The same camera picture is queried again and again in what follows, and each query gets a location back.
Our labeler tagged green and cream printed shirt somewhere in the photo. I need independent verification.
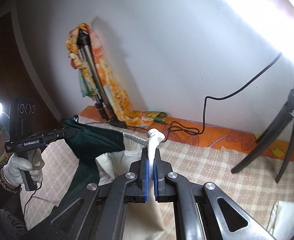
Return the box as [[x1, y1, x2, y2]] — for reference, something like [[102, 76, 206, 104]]
[[19, 114, 167, 240]]

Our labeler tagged white gloved left hand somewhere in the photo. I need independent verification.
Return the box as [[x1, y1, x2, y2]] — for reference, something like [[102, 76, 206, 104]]
[[1, 148, 45, 188]]

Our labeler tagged orange floral bed sheet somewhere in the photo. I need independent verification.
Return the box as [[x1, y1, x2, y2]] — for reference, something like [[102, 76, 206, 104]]
[[79, 105, 294, 165]]

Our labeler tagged checkered beige bed blanket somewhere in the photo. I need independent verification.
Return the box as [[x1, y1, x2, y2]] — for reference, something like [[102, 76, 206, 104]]
[[19, 115, 294, 240]]

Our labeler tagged folded cream cloth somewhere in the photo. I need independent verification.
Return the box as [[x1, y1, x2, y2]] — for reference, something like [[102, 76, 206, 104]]
[[267, 201, 294, 239]]

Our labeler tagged small black tripod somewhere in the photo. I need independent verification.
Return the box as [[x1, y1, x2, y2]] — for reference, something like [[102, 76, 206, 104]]
[[230, 74, 294, 184]]

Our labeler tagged black ring light cable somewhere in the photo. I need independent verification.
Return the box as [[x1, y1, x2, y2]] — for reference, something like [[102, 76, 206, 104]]
[[166, 52, 282, 143]]

